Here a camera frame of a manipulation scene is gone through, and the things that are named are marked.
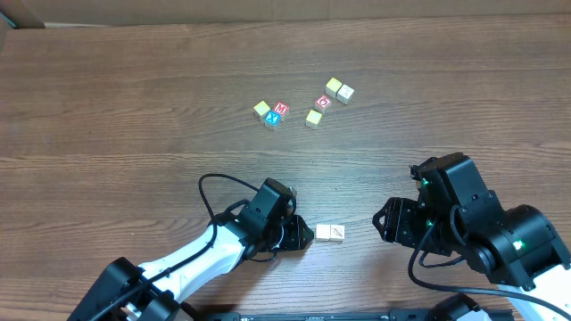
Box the yellow top block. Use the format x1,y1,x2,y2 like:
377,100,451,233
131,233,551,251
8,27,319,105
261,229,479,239
315,224,331,242

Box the yellow block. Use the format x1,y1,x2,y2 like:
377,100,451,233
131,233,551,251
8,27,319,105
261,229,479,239
305,110,323,129
253,101,270,120
325,78,343,98
315,224,331,242

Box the white block leaf drawing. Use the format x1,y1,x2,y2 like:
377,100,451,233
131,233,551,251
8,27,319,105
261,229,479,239
329,225,345,242

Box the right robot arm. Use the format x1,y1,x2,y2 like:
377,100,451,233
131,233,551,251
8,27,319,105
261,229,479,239
372,152,570,320

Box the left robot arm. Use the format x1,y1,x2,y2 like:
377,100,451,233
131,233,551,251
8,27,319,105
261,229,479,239
70,178,315,320

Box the blue X block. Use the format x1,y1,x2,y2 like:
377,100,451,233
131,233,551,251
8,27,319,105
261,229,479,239
264,111,281,129

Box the yellow block centre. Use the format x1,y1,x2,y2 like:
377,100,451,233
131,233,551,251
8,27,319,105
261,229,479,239
305,110,323,129

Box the red M block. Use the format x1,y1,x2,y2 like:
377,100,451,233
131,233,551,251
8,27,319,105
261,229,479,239
273,101,290,121

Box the yellow block far left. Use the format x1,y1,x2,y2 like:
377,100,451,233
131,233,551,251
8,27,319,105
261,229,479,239
253,101,270,120

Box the red O block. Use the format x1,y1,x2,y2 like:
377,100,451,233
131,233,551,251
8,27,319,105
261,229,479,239
315,95,332,113

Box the white block upper right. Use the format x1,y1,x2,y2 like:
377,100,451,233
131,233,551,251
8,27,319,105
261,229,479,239
336,84,354,105

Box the yellow block upper right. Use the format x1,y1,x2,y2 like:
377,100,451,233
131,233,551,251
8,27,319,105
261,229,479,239
325,78,343,98

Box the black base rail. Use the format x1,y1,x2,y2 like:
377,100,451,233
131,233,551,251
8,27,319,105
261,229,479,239
195,308,514,321

